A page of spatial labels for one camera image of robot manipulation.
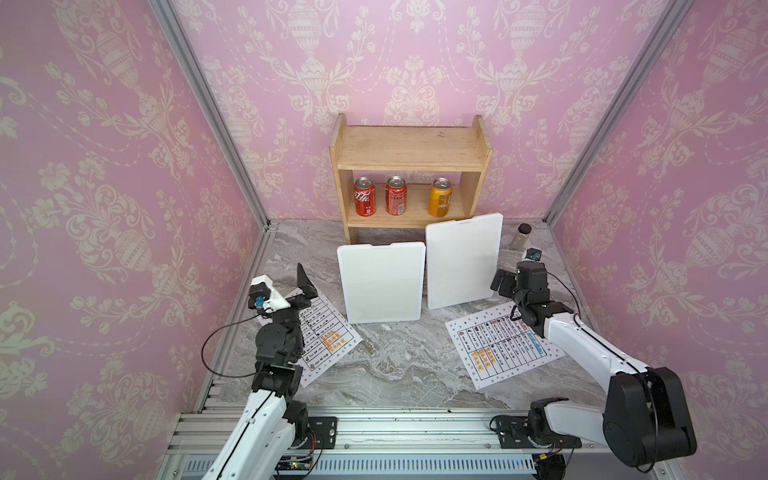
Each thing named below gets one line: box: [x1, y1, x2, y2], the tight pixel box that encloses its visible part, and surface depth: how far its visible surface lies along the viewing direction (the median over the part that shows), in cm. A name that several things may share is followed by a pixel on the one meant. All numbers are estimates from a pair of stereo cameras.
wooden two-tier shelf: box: [329, 113, 494, 245], surface depth 87 cm
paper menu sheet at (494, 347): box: [444, 302, 566, 390], surface depth 89 cm
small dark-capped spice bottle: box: [511, 222, 532, 251], surface depth 108 cm
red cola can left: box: [353, 176, 376, 217], surface depth 89 cm
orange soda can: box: [428, 177, 453, 218], surface depth 88 cm
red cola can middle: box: [385, 175, 408, 216], surface depth 89 cm
